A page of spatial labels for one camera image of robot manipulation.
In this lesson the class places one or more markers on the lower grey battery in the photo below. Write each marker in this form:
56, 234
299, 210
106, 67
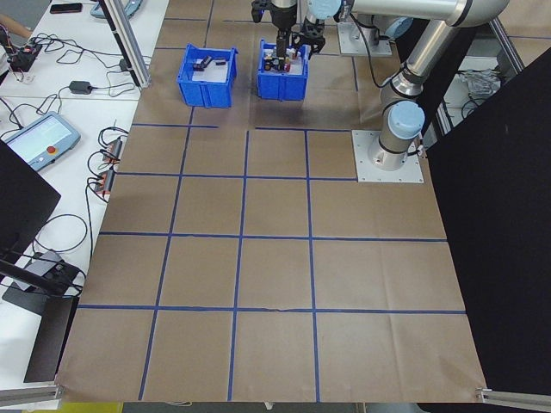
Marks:
220, 61

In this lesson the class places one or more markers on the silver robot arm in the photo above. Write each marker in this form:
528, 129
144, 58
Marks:
396, 26
413, 69

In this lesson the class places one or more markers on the black printed cylindrical battery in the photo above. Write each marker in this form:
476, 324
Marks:
199, 65

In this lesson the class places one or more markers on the black frame cover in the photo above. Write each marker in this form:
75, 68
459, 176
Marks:
495, 236

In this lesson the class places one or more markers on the red pushbutton switch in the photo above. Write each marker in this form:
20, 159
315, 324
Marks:
293, 55

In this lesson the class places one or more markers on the black power brick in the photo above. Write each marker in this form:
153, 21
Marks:
80, 88

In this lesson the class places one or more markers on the black monitor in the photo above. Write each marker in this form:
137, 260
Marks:
21, 206

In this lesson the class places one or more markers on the black grey device box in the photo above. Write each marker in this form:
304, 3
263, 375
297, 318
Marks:
47, 264

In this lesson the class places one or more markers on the metal frame bars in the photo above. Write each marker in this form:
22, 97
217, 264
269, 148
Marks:
510, 47

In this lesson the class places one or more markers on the blue bin with switches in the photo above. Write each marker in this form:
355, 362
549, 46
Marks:
280, 88

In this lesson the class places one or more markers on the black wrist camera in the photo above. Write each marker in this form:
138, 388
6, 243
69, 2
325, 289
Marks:
258, 12

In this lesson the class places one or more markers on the black smartphone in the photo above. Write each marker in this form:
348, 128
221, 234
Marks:
65, 8

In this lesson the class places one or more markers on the black stand base plate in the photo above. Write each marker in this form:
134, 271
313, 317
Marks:
21, 299

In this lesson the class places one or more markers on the small black power adapter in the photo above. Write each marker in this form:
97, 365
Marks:
125, 64

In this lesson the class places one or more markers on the aluminium profile bar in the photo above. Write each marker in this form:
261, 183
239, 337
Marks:
516, 396
30, 395

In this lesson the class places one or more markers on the person forearm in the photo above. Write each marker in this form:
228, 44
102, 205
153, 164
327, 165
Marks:
13, 25

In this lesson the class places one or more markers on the small USB hub box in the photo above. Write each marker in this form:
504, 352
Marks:
111, 148
103, 180

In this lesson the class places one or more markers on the dark brown cylindrical battery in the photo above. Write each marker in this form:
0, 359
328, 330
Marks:
207, 60

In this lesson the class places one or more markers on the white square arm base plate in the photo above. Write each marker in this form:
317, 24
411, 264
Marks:
344, 43
409, 172

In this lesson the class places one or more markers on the aluminium profile post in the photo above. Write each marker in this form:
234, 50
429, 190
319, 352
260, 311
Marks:
127, 43

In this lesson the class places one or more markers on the white side table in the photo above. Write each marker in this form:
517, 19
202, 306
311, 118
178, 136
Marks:
92, 112

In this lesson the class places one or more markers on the black flat panel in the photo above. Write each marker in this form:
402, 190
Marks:
51, 340

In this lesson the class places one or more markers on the yellow switch part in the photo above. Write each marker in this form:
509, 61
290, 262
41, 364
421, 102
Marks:
270, 63

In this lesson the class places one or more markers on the blue bin with batteries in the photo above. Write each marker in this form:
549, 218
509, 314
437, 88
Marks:
206, 92

